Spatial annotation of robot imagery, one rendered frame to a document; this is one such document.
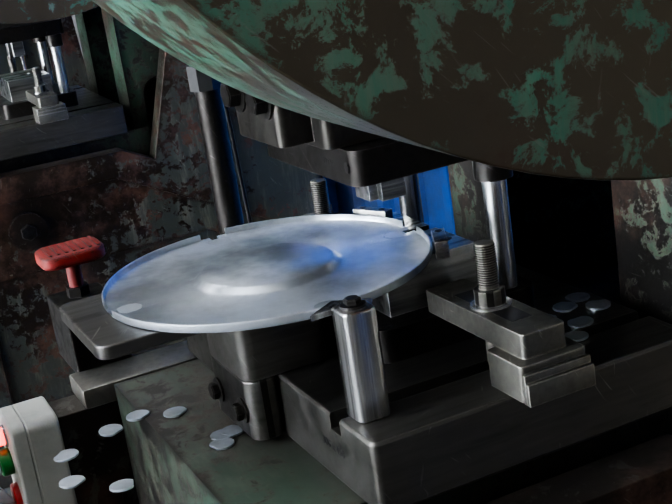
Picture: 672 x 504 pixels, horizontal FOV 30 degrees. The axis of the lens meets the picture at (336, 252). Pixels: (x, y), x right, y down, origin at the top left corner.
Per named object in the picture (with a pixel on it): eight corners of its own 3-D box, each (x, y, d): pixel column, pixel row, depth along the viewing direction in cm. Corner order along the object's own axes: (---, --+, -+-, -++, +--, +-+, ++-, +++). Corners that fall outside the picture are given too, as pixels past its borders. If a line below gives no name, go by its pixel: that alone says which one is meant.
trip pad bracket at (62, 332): (101, 476, 136) (64, 307, 130) (79, 446, 144) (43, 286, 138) (154, 459, 138) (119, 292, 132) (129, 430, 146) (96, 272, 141)
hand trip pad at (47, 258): (57, 327, 134) (42, 260, 132) (45, 313, 139) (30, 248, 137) (120, 309, 137) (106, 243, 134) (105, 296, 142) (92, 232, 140)
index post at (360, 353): (361, 426, 95) (343, 307, 92) (344, 413, 97) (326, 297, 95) (394, 414, 96) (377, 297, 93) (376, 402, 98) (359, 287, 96)
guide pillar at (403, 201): (412, 253, 124) (393, 114, 120) (401, 248, 126) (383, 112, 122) (431, 247, 125) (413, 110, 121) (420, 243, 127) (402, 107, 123)
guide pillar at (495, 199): (501, 291, 110) (484, 136, 106) (488, 286, 112) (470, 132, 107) (523, 285, 110) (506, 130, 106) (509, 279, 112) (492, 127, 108)
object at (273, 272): (69, 277, 117) (67, 269, 117) (345, 204, 128) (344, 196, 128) (160, 365, 92) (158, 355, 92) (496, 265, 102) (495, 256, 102)
